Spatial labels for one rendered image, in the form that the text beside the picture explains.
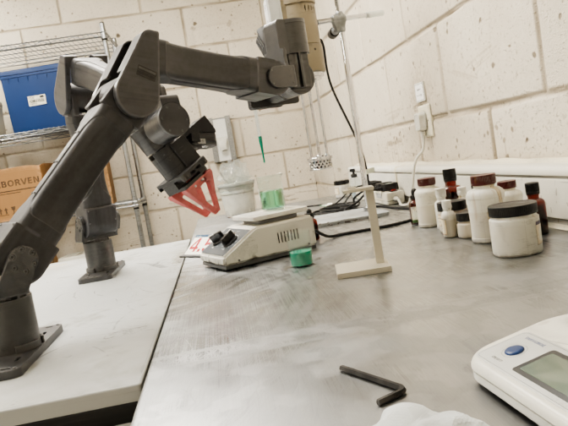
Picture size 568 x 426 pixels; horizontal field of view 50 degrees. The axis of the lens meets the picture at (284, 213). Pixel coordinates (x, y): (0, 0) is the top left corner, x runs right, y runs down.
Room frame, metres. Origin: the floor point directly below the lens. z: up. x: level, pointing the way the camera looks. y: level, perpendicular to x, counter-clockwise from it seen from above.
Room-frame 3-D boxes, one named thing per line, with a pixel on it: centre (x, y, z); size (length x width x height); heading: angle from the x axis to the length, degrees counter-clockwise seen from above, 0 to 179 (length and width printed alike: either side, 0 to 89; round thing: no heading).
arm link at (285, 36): (1.06, -0.03, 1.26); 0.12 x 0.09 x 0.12; 128
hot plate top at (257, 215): (1.22, 0.03, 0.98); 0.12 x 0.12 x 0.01; 27
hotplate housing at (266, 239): (1.21, 0.05, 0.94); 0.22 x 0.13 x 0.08; 117
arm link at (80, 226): (1.34, 0.41, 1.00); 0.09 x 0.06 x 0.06; 129
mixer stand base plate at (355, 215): (1.63, -0.11, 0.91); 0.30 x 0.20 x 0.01; 96
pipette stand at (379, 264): (0.92, -0.10, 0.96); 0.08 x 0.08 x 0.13; 87
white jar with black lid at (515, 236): (0.86, -0.32, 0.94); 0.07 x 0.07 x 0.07
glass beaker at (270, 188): (1.24, 0.02, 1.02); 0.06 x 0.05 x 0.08; 117
